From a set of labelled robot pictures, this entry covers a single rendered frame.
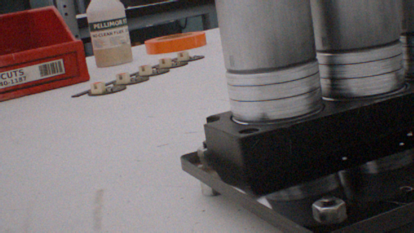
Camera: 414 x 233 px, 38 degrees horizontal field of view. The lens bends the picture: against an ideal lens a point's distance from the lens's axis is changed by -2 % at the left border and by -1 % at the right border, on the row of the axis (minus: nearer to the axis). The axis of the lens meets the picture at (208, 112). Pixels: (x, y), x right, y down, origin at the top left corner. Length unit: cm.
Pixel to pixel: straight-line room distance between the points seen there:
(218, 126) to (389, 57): 5
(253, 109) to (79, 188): 7
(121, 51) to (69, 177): 33
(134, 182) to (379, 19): 9
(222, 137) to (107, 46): 38
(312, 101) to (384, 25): 3
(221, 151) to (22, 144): 15
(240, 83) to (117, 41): 38
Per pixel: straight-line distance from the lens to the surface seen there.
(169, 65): 45
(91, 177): 21
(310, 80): 15
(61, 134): 29
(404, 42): 18
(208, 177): 15
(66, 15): 271
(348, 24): 16
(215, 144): 16
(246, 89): 15
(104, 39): 53
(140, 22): 295
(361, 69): 16
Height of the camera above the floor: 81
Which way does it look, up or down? 12 degrees down
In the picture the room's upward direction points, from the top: 9 degrees counter-clockwise
